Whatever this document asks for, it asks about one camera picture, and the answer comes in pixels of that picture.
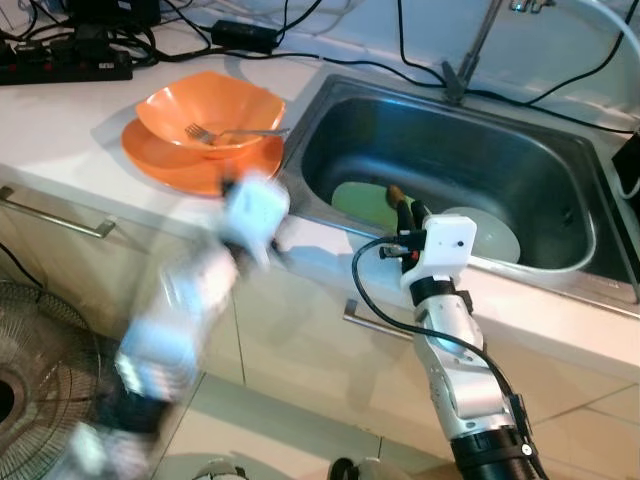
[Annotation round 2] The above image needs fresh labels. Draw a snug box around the orange plastic bowl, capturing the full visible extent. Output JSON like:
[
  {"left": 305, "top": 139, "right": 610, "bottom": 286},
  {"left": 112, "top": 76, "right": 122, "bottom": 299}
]
[{"left": 136, "top": 70, "right": 287, "bottom": 160}]

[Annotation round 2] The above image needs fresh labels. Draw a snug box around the orange plastic plate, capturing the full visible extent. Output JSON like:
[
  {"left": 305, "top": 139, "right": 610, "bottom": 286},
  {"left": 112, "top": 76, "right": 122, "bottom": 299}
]
[{"left": 122, "top": 118, "right": 287, "bottom": 198}]

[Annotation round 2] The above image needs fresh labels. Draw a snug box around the white bowl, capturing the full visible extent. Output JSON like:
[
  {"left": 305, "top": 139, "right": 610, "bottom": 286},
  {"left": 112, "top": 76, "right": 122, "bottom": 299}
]
[{"left": 440, "top": 207, "right": 522, "bottom": 267}]

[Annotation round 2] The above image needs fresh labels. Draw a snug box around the stainless steel sink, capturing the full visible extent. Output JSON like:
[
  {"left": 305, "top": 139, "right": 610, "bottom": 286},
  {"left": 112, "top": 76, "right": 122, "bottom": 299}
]
[{"left": 275, "top": 75, "right": 640, "bottom": 319}]

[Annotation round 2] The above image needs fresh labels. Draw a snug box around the metal faucet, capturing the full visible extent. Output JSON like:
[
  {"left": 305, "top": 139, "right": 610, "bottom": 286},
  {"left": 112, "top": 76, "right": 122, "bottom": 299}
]
[{"left": 443, "top": 0, "right": 557, "bottom": 105}]

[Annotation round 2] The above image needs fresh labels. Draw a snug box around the metal fork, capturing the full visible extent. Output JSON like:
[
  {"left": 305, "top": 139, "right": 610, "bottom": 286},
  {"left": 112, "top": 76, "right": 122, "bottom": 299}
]
[{"left": 185, "top": 122, "right": 292, "bottom": 147}]

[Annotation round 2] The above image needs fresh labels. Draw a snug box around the black box appliance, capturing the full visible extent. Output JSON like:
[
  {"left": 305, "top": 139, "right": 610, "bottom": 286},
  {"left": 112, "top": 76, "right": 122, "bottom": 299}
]
[{"left": 610, "top": 135, "right": 640, "bottom": 197}]

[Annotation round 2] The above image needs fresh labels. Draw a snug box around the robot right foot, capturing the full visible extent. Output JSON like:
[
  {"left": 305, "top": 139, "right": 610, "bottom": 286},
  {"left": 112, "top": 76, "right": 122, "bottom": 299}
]
[{"left": 329, "top": 457, "right": 388, "bottom": 480}]

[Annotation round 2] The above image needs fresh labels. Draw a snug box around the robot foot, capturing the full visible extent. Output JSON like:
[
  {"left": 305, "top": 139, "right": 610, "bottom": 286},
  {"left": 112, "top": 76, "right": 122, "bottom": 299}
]
[
  {"left": 329, "top": 457, "right": 388, "bottom": 480},
  {"left": 188, "top": 457, "right": 253, "bottom": 480}
]

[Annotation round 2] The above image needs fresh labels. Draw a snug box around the small black power brick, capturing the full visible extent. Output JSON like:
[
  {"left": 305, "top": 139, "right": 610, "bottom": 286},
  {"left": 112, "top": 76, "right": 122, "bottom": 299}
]
[{"left": 210, "top": 20, "right": 282, "bottom": 55}]

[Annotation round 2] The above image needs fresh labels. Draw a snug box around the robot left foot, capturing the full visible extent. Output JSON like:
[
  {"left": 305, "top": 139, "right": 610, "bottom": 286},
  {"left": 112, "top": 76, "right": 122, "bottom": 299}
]
[{"left": 188, "top": 457, "right": 253, "bottom": 480}]

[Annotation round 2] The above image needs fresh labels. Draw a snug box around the black power strip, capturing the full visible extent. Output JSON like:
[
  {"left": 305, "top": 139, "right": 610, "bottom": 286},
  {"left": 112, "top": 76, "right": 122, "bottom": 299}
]
[{"left": 0, "top": 38, "right": 135, "bottom": 85}]

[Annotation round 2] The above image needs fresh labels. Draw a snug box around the grey floor fan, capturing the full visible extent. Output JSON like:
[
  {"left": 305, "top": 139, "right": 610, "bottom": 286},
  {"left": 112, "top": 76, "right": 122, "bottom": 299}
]
[{"left": 0, "top": 280, "right": 113, "bottom": 480}]

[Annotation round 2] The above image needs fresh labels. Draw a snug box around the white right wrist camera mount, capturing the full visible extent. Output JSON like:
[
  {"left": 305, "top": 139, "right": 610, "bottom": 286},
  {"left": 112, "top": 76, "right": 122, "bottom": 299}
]
[{"left": 400, "top": 215, "right": 477, "bottom": 292}]

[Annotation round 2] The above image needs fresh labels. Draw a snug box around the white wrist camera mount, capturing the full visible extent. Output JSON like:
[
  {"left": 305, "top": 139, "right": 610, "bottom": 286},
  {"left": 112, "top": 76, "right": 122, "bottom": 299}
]
[
  {"left": 400, "top": 215, "right": 477, "bottom": 292},
  {"left": 220, "top": 172, "right": 292, "bottom": 267}
]

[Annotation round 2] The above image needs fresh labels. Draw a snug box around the metal drawer handle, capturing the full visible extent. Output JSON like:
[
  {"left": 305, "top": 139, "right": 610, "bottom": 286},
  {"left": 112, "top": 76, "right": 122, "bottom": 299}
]
[
  {"left": 0, "top": 187, "right": 117, "bottom": 240},
  {"left": 343, "top": 298, "right": 422, "bottom": 342}
]

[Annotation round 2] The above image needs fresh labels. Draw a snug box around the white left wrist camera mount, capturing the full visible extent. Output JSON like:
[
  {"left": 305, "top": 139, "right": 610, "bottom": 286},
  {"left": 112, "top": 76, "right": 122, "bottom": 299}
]
[{"left": 220, "top": 172, "right": 292, "bottom": 267}]

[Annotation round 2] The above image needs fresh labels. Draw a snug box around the thin black power brick cable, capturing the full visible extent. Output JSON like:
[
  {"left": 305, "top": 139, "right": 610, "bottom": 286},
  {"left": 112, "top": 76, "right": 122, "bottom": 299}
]
[{"left": 278, "top": 48, "right": 451, "bottom": 91}]

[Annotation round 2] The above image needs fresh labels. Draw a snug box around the thick black hanging cable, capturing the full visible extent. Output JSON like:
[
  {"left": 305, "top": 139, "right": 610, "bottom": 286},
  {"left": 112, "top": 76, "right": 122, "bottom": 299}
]
[{"left": 396, "top": 0, "right": 450, "bottom": 90}]

